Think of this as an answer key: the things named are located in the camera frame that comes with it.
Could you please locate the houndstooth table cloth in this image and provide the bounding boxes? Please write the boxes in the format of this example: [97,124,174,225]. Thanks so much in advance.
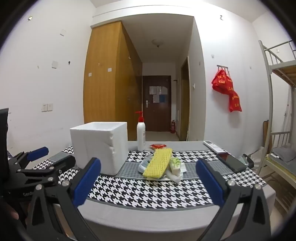
[32,145,268,208]

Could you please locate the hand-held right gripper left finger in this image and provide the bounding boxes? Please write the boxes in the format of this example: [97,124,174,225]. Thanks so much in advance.
[25,158,102,241]

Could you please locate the wooden wardrobe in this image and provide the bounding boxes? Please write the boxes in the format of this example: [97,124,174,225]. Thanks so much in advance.
[83,21,143,141]

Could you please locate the green white tissue packet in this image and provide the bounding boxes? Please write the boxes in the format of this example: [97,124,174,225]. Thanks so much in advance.
[169,157,184,174]

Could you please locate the white remote control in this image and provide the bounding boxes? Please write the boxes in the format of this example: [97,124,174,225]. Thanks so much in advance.
[203,140,224,153]

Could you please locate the red plastic bags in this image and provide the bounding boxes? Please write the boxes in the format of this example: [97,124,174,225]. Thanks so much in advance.
[211,69,242,113]

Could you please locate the white foam sheet roll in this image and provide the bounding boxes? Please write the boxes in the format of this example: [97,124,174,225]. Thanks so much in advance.
[166,169,183,182]

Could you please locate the blue face mask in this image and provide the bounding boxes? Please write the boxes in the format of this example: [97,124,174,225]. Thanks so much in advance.
[138,159,154,173]

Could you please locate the wooden side door frame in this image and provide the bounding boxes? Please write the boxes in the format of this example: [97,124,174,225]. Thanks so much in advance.
[180,56,191,141]

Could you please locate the metal bunk bed frame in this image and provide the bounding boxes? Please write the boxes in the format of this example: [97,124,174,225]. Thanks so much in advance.
[258,38,296,213]

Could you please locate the person's left hand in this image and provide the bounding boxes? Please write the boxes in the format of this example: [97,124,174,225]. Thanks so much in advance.
[0,200,19,223]

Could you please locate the grey folded cloth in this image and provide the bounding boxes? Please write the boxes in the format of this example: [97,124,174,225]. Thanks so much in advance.
[272,146,295,163]

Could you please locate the black smartphone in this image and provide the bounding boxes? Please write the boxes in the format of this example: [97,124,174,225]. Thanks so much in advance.
[217,152,248,173]

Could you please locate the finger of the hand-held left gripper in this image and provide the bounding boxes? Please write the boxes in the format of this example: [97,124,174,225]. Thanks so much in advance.
[8,146,49,172]
[17,155,76,186]

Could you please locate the teal storage box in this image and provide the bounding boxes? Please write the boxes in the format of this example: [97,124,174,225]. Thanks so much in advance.
[240,154,255,168]

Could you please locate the white pump bottle red nozzle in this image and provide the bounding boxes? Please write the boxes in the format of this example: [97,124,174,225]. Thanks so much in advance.
[135,111,146,151]

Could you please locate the white foam box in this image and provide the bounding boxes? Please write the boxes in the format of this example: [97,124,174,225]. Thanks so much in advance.
[70,122,128,176]

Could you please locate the white paper tissue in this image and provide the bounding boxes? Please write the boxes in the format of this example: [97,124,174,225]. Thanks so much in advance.
[148,162,188,181]

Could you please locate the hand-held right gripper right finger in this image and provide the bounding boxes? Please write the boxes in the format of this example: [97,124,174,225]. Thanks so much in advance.
[196,159,271,241]

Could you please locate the dark brown door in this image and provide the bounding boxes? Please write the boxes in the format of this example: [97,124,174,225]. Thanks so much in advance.
[142,75,172,132]

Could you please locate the white paper notices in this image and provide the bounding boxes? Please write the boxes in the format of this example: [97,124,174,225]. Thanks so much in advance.
[149,86,168,103]

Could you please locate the yellow sponge cloth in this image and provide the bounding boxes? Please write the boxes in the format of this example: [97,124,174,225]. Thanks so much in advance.
[143,148,173,179]

